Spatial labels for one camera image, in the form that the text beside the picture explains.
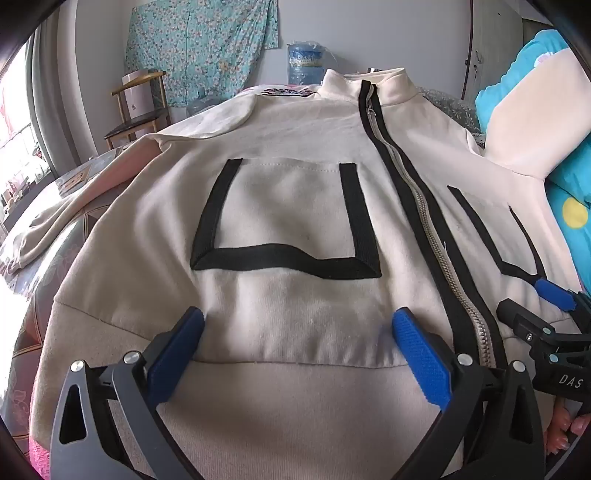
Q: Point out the blue water jug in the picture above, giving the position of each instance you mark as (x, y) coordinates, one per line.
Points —
(307, 64)

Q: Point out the teal floral hanging cloth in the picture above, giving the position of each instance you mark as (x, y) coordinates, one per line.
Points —
(198, 46)

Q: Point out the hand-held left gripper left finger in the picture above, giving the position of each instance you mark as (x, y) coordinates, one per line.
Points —
(178, 355)

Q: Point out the blue cartoon pillow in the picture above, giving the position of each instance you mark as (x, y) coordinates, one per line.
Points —
(572, 184)

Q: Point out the white box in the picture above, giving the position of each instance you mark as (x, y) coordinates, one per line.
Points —
(136, 99)

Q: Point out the patterned bed sheet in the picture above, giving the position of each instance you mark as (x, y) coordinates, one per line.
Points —
(46, 323)

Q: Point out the grey wardrobe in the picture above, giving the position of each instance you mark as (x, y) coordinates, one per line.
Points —
(489, 46)

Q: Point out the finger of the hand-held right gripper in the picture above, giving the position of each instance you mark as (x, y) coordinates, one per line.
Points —
(554, 293)
(521, 318)

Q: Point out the window with bars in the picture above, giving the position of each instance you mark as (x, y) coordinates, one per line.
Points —
(16, 138)

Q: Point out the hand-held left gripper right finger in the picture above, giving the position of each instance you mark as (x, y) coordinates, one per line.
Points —
(422, 355)

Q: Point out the grey curtain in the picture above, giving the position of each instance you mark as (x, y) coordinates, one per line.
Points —
(41, 115)

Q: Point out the wooden chair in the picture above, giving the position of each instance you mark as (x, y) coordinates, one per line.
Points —
(134, 124)

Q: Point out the grey floral pillow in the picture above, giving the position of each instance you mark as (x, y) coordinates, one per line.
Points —
(455, 110)

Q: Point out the cream zip jacket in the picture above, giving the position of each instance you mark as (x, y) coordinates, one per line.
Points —
(286, 207)

